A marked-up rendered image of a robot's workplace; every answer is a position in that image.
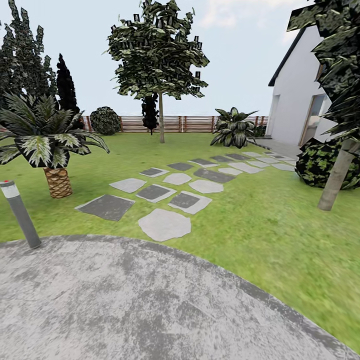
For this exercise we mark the fixed window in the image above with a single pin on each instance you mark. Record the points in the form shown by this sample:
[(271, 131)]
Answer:
[(315, 112)]

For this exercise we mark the tree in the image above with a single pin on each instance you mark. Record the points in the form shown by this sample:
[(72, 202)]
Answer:
[(338, 22), (153, 61), (41, 77), (11, 76), (149, 112), (66, 92)]

